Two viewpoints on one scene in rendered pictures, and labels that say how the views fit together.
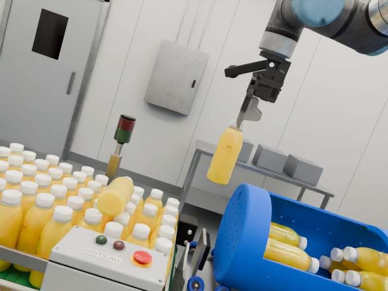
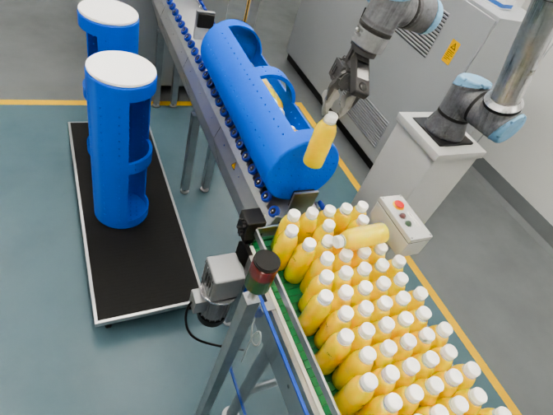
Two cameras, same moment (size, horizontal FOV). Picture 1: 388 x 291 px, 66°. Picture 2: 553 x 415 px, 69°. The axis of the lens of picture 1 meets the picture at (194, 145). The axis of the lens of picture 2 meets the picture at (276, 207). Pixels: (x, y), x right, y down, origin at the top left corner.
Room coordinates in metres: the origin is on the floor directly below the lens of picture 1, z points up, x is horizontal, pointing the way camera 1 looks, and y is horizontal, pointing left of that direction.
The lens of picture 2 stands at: (1.50, 0.74, 1.97)
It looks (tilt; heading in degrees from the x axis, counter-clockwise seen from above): 44 degrees down; 235
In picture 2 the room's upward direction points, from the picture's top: 21 degrees clockwise
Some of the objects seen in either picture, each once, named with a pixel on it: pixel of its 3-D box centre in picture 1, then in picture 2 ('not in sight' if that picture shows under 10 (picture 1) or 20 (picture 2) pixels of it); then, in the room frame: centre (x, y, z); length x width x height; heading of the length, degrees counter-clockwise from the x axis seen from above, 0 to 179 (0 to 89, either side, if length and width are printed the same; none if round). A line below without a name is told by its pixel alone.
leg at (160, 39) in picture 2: not in sight; (158, 71); (0.97, -2.15, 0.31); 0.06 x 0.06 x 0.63; 2
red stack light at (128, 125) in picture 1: (126, 123); (264, 267); (1.15, 0.28, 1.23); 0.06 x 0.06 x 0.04
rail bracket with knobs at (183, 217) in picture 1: (183, 232); (252, 226); (1.01, -0.07, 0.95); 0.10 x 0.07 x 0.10; 2
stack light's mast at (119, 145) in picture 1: (122, 135); (258, 279); (1.15, 0.28, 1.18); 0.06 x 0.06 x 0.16
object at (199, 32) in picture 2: not in sight; (204, 25); (0.87, -1.45, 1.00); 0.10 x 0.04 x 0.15; 2
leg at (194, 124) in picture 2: not in sight; (189, 156); (0.92, -1.17, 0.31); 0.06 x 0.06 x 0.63; 2
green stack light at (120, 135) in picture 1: (123, 134); (259, 278); (1.15, 0.28, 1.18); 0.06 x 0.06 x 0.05
